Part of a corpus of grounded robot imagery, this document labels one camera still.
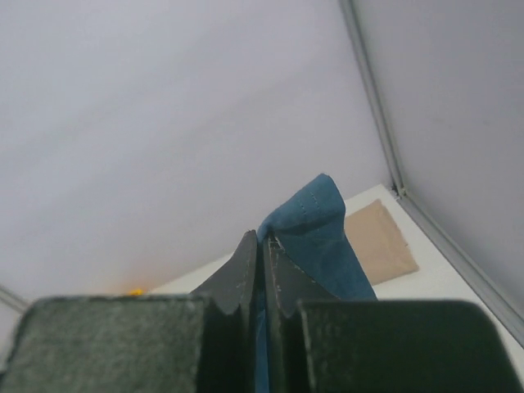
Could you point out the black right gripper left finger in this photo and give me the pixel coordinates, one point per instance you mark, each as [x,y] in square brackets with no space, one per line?
[203,341]

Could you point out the folded beige t-shirt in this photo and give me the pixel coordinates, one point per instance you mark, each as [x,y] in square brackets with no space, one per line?
[379,244]

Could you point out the dark blue t-shirt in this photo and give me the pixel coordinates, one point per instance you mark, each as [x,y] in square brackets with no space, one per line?
[310,228]

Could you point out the aluminium frame post left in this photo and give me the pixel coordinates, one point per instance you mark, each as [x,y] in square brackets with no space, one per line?
[12,300]

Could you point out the aluminium frame post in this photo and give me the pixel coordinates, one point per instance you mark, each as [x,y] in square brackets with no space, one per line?
[12,300]
[446,81]

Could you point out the aluminium frame post right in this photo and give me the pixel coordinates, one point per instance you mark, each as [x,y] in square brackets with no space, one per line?
[446,81]

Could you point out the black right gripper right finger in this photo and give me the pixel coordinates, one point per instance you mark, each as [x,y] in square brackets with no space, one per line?
[319,343]

